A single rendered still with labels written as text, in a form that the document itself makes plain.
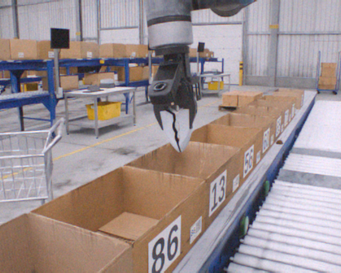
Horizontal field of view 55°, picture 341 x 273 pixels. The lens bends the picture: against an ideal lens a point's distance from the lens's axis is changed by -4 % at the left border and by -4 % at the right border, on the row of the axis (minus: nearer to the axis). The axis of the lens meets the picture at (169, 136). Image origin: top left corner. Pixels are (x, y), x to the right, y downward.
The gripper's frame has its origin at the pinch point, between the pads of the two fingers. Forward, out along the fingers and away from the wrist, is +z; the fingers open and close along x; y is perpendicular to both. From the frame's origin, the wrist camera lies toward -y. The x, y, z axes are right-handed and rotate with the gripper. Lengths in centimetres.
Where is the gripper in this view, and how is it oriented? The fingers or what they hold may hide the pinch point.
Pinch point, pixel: (178, 146)
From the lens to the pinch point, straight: 69.9
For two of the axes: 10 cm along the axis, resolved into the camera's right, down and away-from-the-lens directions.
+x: -9.2, 0.4, 3.9
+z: 1.1, 9.8, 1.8
